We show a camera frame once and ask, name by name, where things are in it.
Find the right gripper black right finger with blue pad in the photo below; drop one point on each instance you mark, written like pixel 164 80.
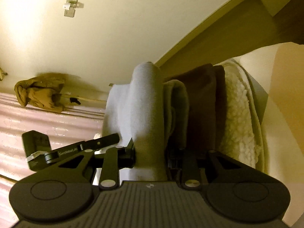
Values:
pixel 182 167

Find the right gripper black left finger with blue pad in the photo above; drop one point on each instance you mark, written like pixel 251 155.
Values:
pixel 114 160

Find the grey cloth garment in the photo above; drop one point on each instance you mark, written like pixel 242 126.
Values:
pixel 153 114

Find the pink curtain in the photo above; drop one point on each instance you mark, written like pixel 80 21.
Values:
pixel 53 130

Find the cream fleece folded blanket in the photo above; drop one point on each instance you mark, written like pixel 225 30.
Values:
pixel 242 138

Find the tan jacket hanging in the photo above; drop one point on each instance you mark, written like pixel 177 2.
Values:
pixel 43 91

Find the brown folded garment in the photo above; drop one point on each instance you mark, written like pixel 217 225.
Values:
pixel 206 89

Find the pink blue checkered quilt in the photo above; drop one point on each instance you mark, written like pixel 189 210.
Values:
pixel 276 73

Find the dark wooden bed frame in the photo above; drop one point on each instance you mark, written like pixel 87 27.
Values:
pixel 234 31

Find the white wall switch box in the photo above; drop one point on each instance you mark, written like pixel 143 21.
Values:
pixel 70 7

